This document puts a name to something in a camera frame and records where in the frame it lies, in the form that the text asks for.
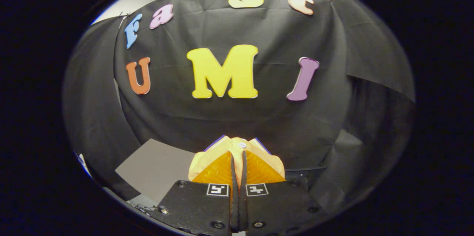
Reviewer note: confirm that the dark washing machine lid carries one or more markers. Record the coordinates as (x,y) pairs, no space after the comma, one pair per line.
(305,175)

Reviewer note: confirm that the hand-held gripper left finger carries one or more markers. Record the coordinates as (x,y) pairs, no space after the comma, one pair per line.
(200,206)

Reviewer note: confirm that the yellow orange garment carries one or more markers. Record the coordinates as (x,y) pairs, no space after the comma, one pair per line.
(237,144)

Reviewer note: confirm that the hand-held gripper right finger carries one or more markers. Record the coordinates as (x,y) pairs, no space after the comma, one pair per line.
(277,206)

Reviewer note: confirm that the black backdrop cloth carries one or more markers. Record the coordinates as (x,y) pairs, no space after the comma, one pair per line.
(259,125)

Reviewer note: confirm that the grey cabinet with dark top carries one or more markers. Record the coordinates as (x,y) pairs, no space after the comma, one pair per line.
(155,169)

